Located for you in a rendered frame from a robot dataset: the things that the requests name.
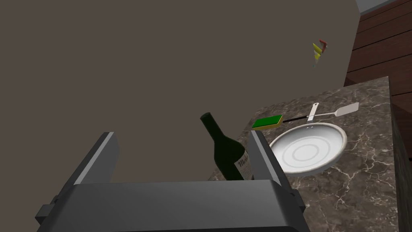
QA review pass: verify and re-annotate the yellow and red wall ornament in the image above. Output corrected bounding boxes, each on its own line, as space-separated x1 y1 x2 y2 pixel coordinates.
311 39 328 68

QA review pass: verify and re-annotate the white frying pan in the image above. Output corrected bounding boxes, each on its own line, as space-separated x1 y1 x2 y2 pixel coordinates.
269 103 348 178

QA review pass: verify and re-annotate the dark green wine bottle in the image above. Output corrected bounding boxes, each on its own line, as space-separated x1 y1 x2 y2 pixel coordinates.
200 112 255 181

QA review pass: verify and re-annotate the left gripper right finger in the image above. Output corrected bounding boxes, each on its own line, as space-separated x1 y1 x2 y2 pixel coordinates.
247 130 292 194

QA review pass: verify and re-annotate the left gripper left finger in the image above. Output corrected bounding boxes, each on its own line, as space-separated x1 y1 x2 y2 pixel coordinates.
63 131 120 196

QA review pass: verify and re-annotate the white spatula with black handle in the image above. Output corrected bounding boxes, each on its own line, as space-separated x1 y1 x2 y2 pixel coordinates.
282 102 359 123

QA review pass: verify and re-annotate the green and yellow sponge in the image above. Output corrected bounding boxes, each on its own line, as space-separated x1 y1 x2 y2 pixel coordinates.
251 115 284 131

